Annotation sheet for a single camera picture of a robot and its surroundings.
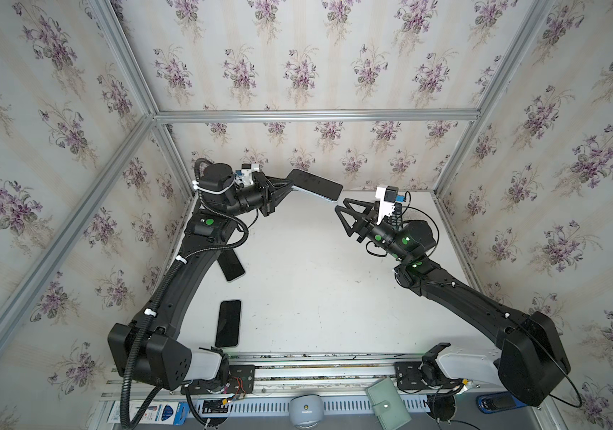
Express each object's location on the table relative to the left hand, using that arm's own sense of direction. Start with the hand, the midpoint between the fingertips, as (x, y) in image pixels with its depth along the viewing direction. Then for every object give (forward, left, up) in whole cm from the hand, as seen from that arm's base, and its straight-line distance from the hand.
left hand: (295, 177), depth 64 cm
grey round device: (-44, -3, -34) cm, 56 cm away
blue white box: (-44, +35, -42) cm, 70 cm away
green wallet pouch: (-42, -25, -42) cm, 64 cm away
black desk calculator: (+21, -40, -40) cm, 61 cm away
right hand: (-4, -11, -6) cm, 13 cm away
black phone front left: (-22, +21, -42) cm, 52 cm away
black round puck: (-42, -40, -44) cm, 73 cm away
